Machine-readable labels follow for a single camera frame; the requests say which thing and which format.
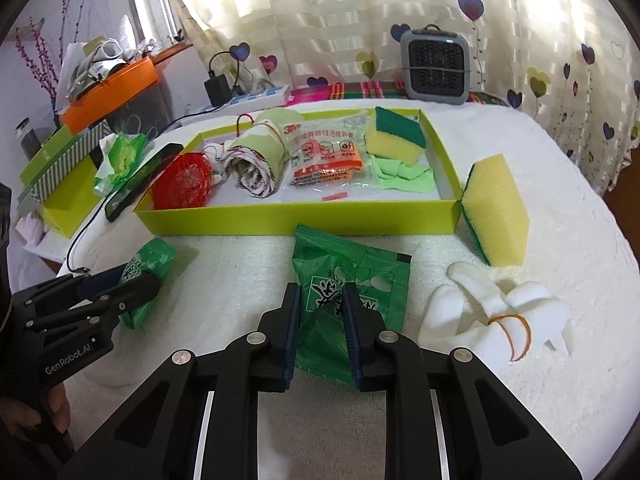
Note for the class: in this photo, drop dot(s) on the yellow-green open box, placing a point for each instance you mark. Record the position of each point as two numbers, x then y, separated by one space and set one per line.
70 210

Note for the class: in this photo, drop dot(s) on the brown wooden furniture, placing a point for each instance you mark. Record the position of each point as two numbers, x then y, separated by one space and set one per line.
625 195

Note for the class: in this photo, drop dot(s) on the red woven knot ornament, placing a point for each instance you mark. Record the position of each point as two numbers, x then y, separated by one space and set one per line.
182 180

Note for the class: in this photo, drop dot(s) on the green white plastic bag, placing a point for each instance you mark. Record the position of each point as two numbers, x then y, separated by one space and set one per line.
120 157

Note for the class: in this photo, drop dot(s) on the green box lid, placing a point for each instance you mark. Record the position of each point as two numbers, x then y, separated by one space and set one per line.
42 157

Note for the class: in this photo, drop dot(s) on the small green packet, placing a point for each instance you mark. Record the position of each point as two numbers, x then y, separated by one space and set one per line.
150 260

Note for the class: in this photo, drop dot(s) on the red berry branches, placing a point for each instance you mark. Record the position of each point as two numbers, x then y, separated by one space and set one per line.
42 67

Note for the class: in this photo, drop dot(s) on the shallow green cardboard box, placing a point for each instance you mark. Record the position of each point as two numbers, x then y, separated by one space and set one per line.
240 217

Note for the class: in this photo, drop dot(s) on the green microfiber cloth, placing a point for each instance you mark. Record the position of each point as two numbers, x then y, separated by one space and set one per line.
405 177

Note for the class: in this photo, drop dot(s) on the large green printed packet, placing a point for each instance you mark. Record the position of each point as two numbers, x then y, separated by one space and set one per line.
325 270

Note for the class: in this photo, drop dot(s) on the large yellow sponge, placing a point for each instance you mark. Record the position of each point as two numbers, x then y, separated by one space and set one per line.
495 210

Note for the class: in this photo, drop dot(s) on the pile of white clutter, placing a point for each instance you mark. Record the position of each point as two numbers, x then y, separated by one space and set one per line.
100 60

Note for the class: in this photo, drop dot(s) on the heart print curtain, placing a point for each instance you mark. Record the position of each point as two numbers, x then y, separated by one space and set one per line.
325 10

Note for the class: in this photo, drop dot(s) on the window frame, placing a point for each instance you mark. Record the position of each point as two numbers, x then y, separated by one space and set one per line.
150 0

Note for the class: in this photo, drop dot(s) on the light green cloth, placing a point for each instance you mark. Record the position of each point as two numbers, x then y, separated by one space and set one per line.
255 160

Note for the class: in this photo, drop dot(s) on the person's left hand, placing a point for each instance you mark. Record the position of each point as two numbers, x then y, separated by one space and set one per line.
17 412

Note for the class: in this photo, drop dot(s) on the black charger adapter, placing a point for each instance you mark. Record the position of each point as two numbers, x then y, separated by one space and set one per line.
216 90

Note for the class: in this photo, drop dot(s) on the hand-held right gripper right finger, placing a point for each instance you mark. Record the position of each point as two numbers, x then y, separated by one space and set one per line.
350 340

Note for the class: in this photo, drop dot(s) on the striped cardboard box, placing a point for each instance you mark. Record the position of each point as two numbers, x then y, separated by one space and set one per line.
65 165

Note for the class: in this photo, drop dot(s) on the orange tray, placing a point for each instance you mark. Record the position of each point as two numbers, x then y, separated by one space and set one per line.
110 95

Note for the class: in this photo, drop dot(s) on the black smartphone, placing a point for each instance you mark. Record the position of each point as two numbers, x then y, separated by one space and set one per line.
145 180

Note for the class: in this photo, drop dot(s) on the dark jar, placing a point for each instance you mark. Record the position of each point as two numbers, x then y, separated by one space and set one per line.
26 137

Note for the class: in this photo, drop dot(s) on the clear packet of orange earplugs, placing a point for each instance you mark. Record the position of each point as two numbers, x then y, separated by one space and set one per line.
325 160

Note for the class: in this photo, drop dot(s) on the pale pink cloth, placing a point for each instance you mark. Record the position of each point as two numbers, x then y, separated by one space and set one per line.
30 227

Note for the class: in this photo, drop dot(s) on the plaid blanket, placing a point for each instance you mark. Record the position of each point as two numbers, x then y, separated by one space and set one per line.
350 91

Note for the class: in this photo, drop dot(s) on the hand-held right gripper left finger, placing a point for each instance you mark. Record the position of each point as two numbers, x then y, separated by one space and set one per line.
291 340

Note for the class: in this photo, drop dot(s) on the white power strip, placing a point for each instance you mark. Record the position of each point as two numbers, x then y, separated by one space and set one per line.
265 95

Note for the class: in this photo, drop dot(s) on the grey fan heater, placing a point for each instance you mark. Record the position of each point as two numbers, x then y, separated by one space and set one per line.
435 67

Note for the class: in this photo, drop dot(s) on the green and yellow scouring sponge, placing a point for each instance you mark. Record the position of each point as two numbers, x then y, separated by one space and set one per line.
390 142

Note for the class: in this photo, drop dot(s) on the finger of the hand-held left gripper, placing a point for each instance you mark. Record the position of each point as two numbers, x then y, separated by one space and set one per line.
100 282
135 292

